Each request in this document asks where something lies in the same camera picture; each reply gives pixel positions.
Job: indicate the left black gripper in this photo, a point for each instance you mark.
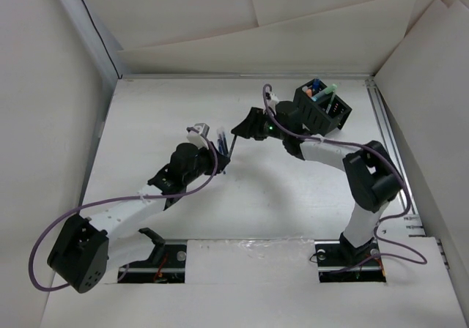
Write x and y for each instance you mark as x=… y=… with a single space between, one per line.
x=209 y=155

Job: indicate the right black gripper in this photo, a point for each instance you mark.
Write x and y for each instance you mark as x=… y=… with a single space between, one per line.
x=250 y=127

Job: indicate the light blue cap marker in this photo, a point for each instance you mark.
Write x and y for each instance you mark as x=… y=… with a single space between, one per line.
x=318 y=95

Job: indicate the blue cap clear marker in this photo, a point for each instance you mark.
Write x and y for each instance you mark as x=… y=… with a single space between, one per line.
x=315 y=86

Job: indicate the green cap clear marker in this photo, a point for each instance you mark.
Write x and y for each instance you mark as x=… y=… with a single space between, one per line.
x=328 y=90

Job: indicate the green grey pen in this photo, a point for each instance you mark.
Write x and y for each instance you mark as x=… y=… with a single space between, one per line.
x=332 y=98

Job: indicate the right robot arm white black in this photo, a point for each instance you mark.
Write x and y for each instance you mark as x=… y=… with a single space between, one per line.
x=368 y=170

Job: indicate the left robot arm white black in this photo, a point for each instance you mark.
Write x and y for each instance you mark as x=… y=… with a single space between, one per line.
x=87 y=247

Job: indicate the dark blue pen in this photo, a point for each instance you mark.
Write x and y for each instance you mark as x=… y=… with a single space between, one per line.
x=223 y=141

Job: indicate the black two-compartment pen holder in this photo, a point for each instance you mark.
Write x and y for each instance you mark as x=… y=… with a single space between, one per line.
x=313 y=113

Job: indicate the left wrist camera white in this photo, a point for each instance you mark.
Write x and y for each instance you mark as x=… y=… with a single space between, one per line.
x=197 y=135

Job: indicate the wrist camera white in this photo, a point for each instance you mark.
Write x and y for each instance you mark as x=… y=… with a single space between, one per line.
x=197 y=135
x=272 y=100

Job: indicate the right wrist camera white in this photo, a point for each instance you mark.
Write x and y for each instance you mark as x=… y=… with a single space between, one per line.
x=272 y=100

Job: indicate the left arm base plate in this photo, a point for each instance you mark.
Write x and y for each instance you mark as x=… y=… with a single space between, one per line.
x=169 y=269

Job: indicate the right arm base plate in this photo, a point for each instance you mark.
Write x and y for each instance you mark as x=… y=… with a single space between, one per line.
x=340 y=263

